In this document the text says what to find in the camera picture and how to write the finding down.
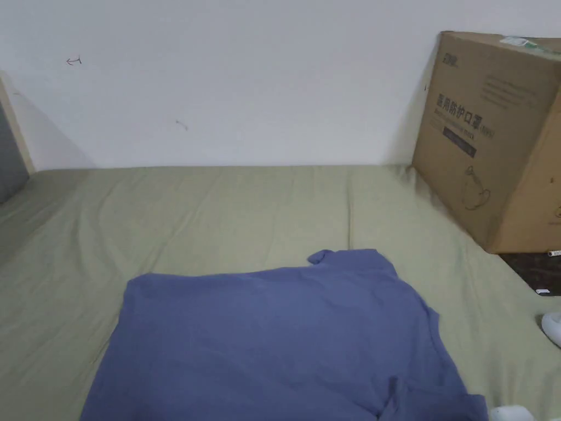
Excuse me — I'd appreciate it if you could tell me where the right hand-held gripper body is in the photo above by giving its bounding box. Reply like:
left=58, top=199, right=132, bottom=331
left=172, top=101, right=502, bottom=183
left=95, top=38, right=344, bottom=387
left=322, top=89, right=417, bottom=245
left=488, top=405, right=534, bottom=421

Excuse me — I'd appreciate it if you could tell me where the white rounded plastic device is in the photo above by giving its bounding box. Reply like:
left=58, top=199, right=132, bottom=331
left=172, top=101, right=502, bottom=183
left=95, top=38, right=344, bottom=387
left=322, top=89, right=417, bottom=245
left=541, top=311, right=561, bottom=348

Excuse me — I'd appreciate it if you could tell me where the blue shirt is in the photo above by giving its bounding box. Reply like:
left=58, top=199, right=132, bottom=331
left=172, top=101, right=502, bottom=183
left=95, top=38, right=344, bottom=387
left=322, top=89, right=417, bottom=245
left=79, top=248, right=490, bottom=421

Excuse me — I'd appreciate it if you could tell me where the brown cardboard carton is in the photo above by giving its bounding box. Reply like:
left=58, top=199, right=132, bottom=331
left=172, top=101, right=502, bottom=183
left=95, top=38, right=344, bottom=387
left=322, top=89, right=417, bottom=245
left=411, top=30, right=561, bottom=255

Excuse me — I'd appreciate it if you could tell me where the bed with pale green sheet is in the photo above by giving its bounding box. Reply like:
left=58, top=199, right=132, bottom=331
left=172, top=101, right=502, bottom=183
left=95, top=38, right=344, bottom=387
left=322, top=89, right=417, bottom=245
left=0, top=164, right=561, bottom=421

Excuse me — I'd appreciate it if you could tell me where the grey padded headboard, beige frame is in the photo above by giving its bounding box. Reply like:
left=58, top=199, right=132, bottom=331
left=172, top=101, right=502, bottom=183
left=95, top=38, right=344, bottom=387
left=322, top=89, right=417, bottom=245
left=0, top=71, right=37, bottom=206

